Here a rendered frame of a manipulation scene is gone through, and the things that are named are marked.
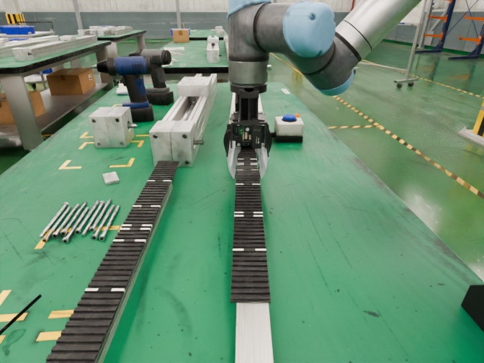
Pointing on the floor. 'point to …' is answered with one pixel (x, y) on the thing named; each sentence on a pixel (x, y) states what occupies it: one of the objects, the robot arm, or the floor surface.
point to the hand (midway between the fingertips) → (247, 171)
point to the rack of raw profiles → (459, 35)
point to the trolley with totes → (29, 37)
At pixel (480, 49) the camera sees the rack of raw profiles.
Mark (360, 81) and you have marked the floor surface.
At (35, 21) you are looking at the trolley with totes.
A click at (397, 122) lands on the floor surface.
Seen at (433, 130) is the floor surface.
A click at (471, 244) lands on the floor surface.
